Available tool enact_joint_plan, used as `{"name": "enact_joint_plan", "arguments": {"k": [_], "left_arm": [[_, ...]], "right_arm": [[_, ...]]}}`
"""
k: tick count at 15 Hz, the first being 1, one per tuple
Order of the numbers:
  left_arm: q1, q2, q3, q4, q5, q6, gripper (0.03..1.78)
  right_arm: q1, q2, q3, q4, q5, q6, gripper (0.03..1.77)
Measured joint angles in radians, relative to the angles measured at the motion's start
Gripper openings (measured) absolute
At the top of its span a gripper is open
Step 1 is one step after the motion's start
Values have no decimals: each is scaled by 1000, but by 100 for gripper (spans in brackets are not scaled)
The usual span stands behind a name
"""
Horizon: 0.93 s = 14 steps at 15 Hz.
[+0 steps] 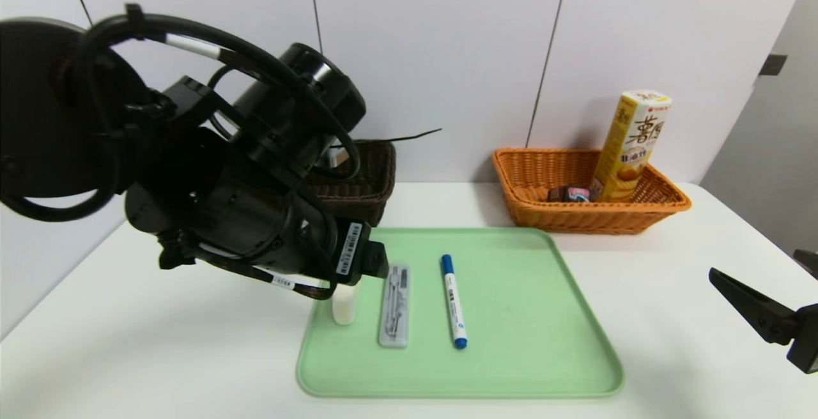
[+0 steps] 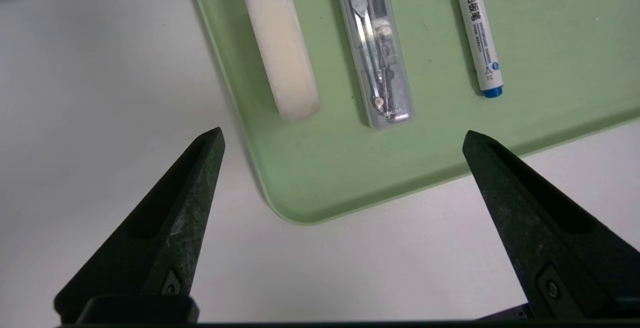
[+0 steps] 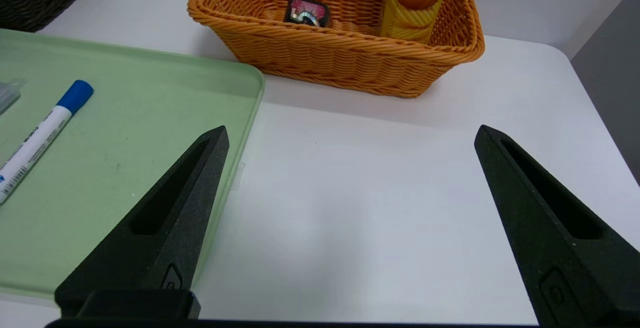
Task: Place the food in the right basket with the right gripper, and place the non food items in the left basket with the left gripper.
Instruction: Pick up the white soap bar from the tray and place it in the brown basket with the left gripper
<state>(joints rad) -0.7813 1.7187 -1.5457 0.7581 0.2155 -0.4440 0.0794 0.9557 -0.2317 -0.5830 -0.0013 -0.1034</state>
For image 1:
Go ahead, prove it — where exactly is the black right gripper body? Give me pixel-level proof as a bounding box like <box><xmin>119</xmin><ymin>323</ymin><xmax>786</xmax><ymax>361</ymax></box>
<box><xmin>786</xmin><ymin>303</ymin><xmax>818</xmax><ymax>375</ymax></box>

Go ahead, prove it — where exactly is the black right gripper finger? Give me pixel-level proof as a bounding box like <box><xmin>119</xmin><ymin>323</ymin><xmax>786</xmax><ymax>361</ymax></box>
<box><xmin>708</xmin><ymin>267</ymin><xmax>799</xmax><ymax>346</ymax></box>
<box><xmin>792</xmin><ymin>248</ymin><xmax>818</xmax><ymax>280</ymax></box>

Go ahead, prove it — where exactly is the tall yellow chip box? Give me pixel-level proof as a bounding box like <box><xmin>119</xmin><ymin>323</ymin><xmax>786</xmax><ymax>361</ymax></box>
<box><xmin>588</xmin><ymin>90</ymin><xmax>674</xmax><ymax>203</ymax></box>

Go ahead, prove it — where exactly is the small black snack carton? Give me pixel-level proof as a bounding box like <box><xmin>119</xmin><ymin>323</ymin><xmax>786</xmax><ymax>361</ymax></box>
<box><xmin>548</xmin><ymin>185</ymin><xmax>592</xmax><ymax>203</ymax></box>

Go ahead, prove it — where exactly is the grey clear compass case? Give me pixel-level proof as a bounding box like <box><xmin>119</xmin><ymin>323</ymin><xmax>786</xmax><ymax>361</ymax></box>
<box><xmin>378</xmin><ymin>263</ymin><xmax>411</xmax><ymax>349</ymax></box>

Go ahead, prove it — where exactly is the white rectangular eraser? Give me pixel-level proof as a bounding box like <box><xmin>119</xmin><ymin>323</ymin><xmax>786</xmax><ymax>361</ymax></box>
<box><xmin>332</xmin><ymin>280</ymin><xmax>360</xmax><ymax>326</ymax></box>

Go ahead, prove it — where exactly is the orange wicker basket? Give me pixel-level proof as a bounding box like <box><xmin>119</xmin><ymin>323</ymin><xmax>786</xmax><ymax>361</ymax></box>
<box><xmin>491</xmin><ymin>148</ymin><xmax>693</xmax><ymax>236</ymax></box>

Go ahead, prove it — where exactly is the dark brown wicker basket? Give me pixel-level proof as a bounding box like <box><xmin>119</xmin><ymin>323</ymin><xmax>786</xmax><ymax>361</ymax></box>
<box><xmin>305</xmin><ymin>140</ymin><xmax>397</xmax><ymax>227</ymax></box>

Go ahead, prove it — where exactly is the light green plastic tray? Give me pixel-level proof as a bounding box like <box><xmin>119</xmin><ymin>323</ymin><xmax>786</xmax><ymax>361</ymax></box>
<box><xmin>297</xmin><ymin>227</ymin><xmax>624</xmax><ymax>399</ymax></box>

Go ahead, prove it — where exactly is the blue white marker pen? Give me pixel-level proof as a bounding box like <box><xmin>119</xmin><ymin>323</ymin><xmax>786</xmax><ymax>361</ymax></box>
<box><xmin>440</xmin><ymin>254</ymin><xmax>468</xmax><ymax>349</ymax></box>

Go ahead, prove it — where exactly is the dark wall bracket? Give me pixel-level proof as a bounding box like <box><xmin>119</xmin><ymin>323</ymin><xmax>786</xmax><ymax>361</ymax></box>
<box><xmin>759</xmin><ymin>54</ymin><xmax>788</xmax><ymax>78</ymax></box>

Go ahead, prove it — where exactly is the thin black cable tie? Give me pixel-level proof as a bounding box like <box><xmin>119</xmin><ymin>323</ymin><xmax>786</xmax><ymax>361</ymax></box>
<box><xmin>382</xmin><ymin>128</ymin><xmax>443</xmax><ymax>143</ymax></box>

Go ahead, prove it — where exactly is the thick black looped cable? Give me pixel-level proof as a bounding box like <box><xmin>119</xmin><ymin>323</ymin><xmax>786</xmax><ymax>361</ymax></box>
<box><xmin>64</xmin><ymin>3</ymin><xmax>362</xmax><ymax>183</ymax></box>

